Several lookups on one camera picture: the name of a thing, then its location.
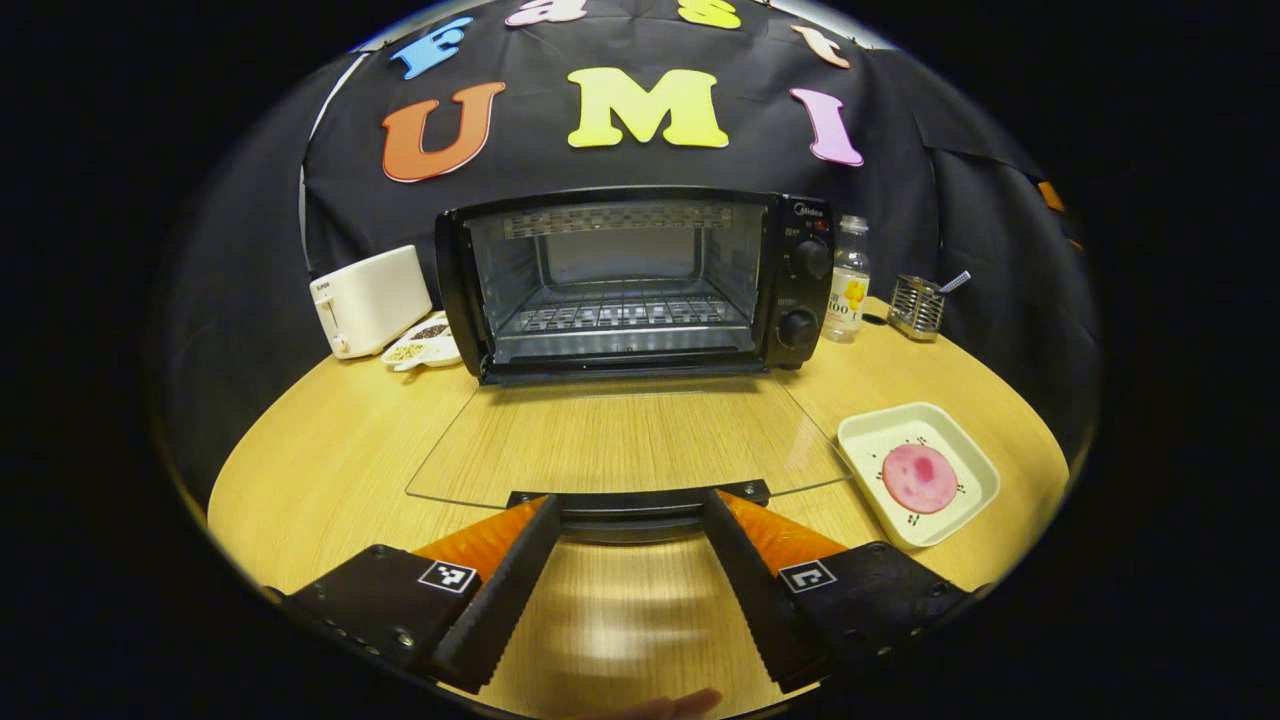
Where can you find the pink round food slice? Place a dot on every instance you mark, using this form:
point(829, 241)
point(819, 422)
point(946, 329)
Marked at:
point(920, 478)

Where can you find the metal mesh holder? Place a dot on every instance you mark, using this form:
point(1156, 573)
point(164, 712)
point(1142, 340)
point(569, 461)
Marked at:
point(915, 310)

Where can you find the white square plate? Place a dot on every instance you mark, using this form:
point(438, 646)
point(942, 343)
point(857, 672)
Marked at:
point(870, 440)

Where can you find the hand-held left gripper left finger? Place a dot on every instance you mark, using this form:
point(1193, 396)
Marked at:
point(505, 610)

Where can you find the clear glass bottle yellow label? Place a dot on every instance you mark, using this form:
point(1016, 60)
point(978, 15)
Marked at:
point(846, 290)

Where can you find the white toaster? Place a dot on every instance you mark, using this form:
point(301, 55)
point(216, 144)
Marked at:
point(375, 295)

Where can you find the black electric oven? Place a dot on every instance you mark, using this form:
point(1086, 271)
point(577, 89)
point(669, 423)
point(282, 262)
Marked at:
point(800, 290)

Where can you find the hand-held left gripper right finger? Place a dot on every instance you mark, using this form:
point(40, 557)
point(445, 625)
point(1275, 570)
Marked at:
point(750, 600)

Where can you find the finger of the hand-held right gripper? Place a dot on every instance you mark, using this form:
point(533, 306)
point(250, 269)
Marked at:
point(1050, 196)

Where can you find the white seasoning dish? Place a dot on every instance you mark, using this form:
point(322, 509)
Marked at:
point(425, 345)

